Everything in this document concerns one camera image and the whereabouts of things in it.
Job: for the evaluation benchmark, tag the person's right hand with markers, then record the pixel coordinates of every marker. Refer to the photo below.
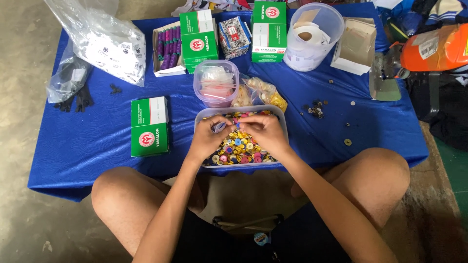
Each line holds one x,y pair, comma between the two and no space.
270,135

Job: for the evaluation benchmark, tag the person's left hand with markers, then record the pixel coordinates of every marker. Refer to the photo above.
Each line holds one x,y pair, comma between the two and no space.
204,140

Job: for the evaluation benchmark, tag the person's right fingers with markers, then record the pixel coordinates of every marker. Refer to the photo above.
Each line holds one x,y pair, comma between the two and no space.
250,122

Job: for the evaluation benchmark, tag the person's left fingers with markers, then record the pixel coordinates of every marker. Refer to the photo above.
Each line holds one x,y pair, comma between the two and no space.
219,120

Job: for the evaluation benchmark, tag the small clear zip bag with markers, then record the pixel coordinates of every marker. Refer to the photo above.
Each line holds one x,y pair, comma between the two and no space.
218,127

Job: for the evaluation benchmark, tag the bag of cream buttons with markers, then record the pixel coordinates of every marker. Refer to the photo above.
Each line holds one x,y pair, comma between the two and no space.
242,98

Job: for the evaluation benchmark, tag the heap of colourful buttons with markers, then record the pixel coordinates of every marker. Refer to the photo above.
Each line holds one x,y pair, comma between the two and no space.
237,148

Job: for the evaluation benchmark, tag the clear rectangular plastic tub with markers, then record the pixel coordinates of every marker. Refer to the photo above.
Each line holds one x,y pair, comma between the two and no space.
282,120

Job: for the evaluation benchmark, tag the bag of yellow buttons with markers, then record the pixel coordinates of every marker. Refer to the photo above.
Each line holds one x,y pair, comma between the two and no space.
272,95

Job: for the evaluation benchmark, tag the clear container of zip bags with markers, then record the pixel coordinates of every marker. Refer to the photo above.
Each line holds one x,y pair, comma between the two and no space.
215,84

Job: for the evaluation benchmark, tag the pile of metal buttons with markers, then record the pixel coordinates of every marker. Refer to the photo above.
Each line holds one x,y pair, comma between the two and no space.
316,109

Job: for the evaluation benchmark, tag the green and white thread box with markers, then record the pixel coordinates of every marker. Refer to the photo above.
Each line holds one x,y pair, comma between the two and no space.
199,40
268,33
150,128

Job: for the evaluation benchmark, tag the black and white patterned box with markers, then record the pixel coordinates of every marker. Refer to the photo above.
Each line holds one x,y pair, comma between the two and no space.
234,36

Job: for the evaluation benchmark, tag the open box of purple spools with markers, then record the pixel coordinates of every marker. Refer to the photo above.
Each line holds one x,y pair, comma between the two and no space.
169,47

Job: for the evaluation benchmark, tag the clear round plastic tub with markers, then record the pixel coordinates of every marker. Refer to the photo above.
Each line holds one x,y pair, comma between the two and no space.
310,54

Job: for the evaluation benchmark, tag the white tape roll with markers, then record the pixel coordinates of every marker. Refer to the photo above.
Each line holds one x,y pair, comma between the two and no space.
310,34

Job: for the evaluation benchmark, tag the small black zipper piece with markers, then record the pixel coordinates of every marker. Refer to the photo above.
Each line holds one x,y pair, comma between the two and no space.
115,89

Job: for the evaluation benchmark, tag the heap of cloth scraps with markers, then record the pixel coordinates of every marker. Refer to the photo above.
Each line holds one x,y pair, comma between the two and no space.
215,4

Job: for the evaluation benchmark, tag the small round badge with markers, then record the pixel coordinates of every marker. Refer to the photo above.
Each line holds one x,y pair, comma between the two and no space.
261,239

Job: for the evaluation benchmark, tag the person's left leg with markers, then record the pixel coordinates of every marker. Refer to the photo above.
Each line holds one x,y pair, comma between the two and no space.
124,197

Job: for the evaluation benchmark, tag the person's leg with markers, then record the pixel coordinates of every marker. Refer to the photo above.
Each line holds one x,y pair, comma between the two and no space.
373,175
124,197

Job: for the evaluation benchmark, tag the person's black shorts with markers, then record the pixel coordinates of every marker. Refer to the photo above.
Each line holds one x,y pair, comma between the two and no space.
219,248

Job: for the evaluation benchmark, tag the blue tablecloth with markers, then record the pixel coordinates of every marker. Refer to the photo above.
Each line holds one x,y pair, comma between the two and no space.
91,135

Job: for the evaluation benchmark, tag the open white cardboard box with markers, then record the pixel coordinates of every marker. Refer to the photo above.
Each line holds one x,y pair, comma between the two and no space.
356,45

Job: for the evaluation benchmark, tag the person's right leg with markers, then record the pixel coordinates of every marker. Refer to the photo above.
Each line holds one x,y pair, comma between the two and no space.
373,175

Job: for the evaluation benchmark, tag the large clear bag of labels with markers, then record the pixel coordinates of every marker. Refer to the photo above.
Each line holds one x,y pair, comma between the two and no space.
109,44

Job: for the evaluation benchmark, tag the bundle of black zippers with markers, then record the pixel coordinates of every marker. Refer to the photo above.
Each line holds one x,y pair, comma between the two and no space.
82,100

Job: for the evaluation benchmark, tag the clear bag of black zippers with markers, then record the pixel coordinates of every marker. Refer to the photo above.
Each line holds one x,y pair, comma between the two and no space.
67,78

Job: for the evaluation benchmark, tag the black fabric heap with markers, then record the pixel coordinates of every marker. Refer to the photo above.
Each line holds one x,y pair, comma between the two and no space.
442,109

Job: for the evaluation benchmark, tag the orange machine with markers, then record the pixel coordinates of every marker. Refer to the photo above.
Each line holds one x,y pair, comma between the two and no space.
431,49

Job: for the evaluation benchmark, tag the heap of clothing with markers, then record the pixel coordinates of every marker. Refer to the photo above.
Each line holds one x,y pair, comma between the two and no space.
431,11

